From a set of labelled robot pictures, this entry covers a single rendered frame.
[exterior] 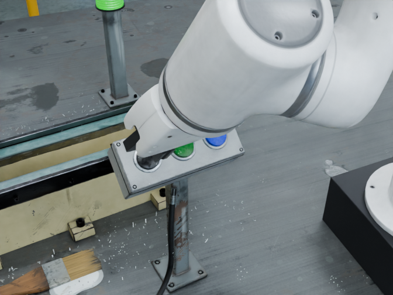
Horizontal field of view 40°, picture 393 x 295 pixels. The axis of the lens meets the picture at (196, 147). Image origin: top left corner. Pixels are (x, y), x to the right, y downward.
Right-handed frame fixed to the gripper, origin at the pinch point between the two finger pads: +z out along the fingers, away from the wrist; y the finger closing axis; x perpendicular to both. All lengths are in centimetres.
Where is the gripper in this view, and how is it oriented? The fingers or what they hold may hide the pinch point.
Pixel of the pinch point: (159, 144)
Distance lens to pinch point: 63.3
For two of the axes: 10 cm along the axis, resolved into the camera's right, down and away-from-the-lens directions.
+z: -3.1, 2.8, 9.1
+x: 3.7, 9.2, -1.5
